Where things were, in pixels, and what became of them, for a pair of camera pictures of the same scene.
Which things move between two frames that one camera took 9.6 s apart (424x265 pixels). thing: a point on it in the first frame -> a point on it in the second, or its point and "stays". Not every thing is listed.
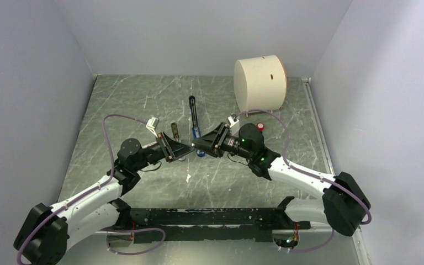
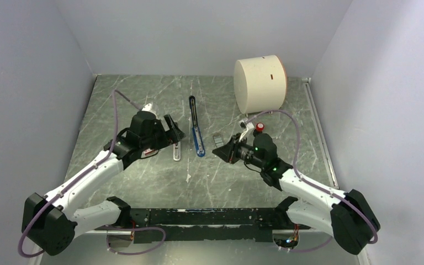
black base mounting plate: [210, 224] stays
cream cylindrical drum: [260, 83] stays
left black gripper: [173, 149] -> [174, 134]
